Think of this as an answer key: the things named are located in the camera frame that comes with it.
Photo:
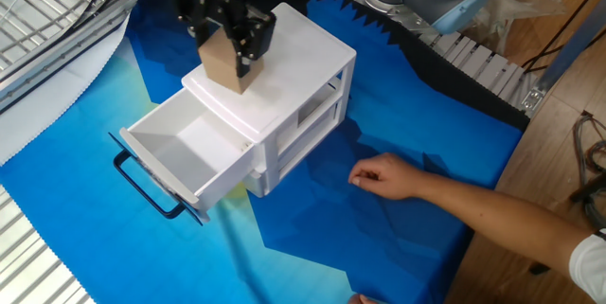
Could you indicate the brown wooden block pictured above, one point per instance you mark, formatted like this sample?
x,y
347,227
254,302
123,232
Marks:
x,y
222,67

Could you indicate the person's right hand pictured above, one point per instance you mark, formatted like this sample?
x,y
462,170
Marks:
x,y
393,176

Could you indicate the white shirt with black stripes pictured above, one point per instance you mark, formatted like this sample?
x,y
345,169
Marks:
x,y
592,266

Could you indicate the blue mountain sun cloth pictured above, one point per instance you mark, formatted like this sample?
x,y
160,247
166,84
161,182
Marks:
x,y
94,256

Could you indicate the person's right forearm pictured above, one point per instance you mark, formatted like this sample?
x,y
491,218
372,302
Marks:
x,y
497,219

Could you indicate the grey aluminium brace beam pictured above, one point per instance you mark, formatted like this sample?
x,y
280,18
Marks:
x,y
573,48

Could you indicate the person's left hand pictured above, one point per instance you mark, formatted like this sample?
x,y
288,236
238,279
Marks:
x,y
362,299

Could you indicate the white plastic drawer cabinet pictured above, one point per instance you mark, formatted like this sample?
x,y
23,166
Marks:
x,y
298,58

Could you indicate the black flat bar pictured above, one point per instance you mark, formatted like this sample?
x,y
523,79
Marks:
x,y
540,268

